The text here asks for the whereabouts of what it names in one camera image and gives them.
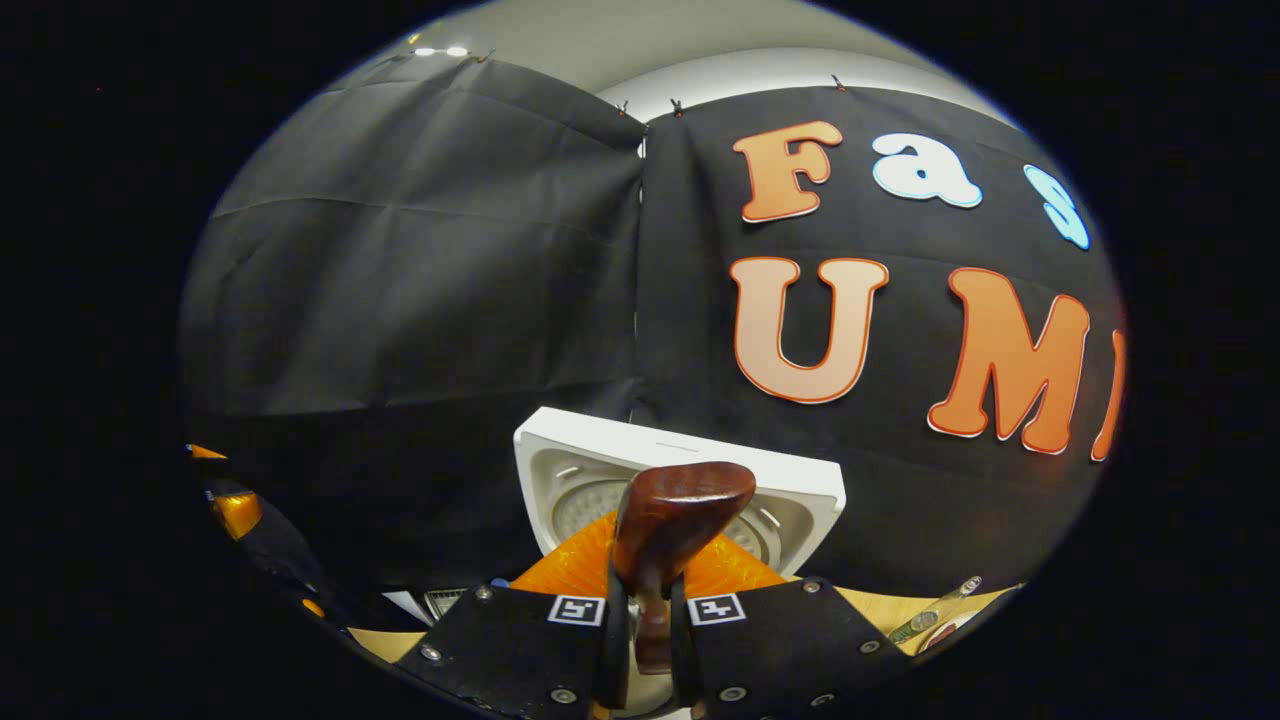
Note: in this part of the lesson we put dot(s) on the white rice cooker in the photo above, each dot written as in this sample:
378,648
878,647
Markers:
560,450

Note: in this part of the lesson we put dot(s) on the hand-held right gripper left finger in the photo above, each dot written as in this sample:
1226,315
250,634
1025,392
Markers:
520,650

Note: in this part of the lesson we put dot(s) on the row of black cloth clips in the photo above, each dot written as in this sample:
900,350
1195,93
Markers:
677,106

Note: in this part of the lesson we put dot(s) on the black backdrop cloth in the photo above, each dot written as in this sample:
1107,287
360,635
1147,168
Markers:
400,300

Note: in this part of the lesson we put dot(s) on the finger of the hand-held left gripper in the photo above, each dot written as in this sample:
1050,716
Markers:
236,512
205,452

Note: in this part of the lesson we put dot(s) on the clear plastic water bottle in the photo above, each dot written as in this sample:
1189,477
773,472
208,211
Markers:
928,617

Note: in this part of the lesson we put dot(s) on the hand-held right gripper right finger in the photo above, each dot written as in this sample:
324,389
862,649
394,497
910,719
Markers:
780,650

